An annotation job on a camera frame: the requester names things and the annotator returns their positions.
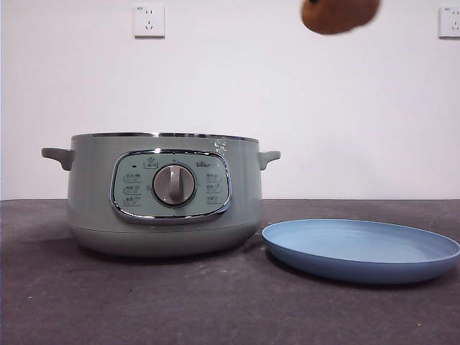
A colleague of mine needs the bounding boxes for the brown potato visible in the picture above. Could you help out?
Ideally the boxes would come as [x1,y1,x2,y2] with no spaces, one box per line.
[300,0,382,36]

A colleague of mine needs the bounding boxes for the pale green electric steamer pot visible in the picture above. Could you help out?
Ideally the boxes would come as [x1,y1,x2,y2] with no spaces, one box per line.
[40,132,282,257]

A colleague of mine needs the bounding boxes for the blue round plate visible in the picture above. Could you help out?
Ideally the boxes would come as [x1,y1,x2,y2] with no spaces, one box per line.
[261,218,460,286]

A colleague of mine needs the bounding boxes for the white wall socket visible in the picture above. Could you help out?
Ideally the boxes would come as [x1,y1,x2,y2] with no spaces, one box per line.
[438,6,460,40]
[134,4,167,40]

